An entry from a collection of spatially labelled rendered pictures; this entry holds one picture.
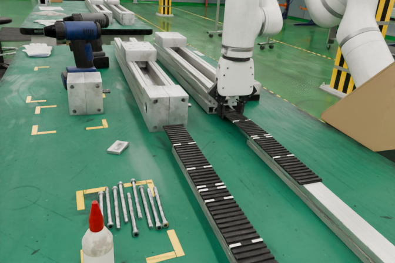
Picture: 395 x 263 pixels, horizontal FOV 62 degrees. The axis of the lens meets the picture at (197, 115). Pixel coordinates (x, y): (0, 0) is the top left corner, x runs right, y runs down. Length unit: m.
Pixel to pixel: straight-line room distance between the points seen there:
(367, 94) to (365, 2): 0.34
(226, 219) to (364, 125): 0.53
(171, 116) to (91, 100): 0.24
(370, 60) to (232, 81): 0.41
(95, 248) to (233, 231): 0.19
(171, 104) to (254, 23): 0.29
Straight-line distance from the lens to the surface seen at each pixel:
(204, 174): 0.62
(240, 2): 0.83
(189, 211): 0.58
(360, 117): 0.94
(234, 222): 0.52
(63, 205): 0.62
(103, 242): 0.44
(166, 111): 0.83
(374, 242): 0.57
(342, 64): 4.13
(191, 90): 1.10
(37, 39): 2.62
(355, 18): 1.13
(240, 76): 0.88
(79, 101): 0.95
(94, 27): 1.15
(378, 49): 1.08
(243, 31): 0.84
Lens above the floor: 1.15
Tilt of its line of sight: 23 degrees down
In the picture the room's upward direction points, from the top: 4 degrees clockwise
